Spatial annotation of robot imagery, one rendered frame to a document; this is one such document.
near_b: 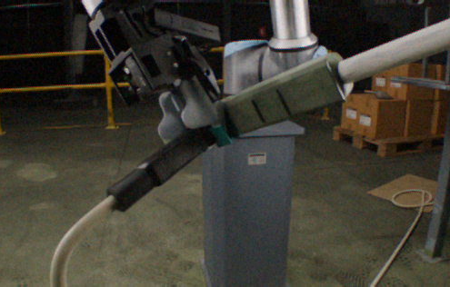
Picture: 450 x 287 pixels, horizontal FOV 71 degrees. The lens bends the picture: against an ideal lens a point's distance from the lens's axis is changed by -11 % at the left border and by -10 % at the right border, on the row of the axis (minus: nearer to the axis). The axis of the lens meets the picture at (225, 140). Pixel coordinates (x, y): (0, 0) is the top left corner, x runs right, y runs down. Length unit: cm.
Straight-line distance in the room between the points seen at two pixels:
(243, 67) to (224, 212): 47
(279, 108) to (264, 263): 95
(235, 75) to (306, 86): 78
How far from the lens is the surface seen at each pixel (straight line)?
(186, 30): 46
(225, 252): 121
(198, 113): 41
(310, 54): 104
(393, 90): 376
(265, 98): 39
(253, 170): 111
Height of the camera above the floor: 85
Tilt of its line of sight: 13 degrees down
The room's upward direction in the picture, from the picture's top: straight up
